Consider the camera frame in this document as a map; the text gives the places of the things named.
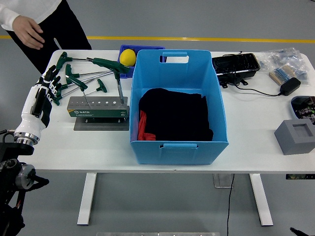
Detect grey block with square recess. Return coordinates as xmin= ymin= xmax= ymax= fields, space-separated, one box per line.
xmin=274 ymin=119 xmax=315 ymax=156

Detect clear plastic bags of parts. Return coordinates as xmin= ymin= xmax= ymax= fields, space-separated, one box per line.
xmin=258 ymin=47 xmax=311 ymax=87

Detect large green T-handle hex wrench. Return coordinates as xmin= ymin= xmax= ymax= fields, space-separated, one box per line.
xmin=92 ymin=57 xmax=130 ymax=104

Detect blue-rimmed parts tray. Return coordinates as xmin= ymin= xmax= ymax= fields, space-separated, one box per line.
xmin=290 ymin=95 xmax=315 ymax=125

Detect small dark blue bin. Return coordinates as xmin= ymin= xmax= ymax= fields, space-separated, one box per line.
xmin=119 ymin=44 xmax=166 ymax=79

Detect person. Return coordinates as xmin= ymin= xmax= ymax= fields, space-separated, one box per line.
xmin=0 ymin=0 xmax=92 ymax=74

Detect green SATA wrench holder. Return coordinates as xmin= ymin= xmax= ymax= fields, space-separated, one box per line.
xmin=66 ymin=96 xmax=130 ymax=118

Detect black hanging cable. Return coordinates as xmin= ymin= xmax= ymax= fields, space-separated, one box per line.
xmin=225 ymin=174 xmax=235 ymax=236

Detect black adapter cord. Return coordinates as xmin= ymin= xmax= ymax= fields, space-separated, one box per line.
xmin=222 ymin=51 xmax=284 ymax=97

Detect red cloth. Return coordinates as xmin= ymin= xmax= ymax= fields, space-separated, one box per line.
xmin=137 ymin=110 xmax=156 ymax=141

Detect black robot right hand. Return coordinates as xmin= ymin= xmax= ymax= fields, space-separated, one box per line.
xmin=289 ymin=227 xmax=315 ymax=236

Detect black table control panel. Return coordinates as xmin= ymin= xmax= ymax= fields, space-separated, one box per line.
xmin=285 ymin=174 xmax=315 ymax=180

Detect person's right hand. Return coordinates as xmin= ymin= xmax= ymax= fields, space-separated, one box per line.
xmin=12 ymin=15 xmax=46 ymax=50

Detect black device with mounting tabs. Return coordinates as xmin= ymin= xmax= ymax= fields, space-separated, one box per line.
xmin=218 ymin=73 xmax=250 ymax=89

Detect black plastic tray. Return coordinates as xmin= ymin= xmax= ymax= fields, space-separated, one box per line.
xmin=211 ymin=53 xmax=261 ymax=81

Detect yellow ball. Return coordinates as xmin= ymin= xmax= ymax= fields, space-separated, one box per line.
xmin=119 ymin=48 xmax=137 ymax=66

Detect blue resistor strip bundle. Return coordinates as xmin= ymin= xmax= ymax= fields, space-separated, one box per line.
xmin=268 ymin=65 xmax=297 ymax=86

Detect circuit board parts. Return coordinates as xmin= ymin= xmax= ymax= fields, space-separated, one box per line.
xmin=294 ymin=97 xmax=315 ymax=123

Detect thin green T-handle hex wrench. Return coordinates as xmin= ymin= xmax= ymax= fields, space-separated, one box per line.
xmin=65 ymin=75 xmax=89 ymax=109

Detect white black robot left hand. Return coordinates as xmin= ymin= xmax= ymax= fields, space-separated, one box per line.
xmin=14 ymin=65 xmax=62 ymax=136

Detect small green T-handle hex wrench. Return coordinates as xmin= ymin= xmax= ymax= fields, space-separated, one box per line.
xmin=81 ymin=78 xmax=108 ymax=97

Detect black cloth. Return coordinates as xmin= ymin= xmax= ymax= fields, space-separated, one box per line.
xmin=138 ymin=88 xmax=214 ymax=142

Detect grey under-table control box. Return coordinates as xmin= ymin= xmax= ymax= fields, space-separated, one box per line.
xmin=213 ymin=173 xmax=234 ymax=189

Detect black power adapter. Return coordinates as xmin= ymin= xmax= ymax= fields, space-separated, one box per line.
xmin=279 ymin=77 xmax=302 ymax=96

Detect white table leg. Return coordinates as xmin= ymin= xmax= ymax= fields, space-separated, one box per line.
xmin=77 ymin=173 xmax=97 ymax=226
xmin=248 ymin=173 xmax=274 ymax=227

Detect large light blue plastic box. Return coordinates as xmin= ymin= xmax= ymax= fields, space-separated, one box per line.
xmin=129 ymin=49 xmax=229 ymax=165

